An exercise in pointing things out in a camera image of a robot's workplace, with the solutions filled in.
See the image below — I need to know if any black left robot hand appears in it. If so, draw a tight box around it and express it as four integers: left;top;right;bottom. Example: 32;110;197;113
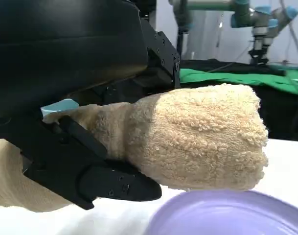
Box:
0;0;181;211

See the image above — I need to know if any beige towel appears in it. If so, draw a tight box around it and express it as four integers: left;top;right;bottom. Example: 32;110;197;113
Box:
0;83;270;213

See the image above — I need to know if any green cloth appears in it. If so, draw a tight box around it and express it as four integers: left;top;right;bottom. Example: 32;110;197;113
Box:
179;68;298;96

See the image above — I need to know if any lilac plate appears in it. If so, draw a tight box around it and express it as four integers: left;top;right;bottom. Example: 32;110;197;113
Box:
148;189;298;235

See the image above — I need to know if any grey workshop cable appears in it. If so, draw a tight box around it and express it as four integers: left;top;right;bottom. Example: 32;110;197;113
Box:
279;0;298;63

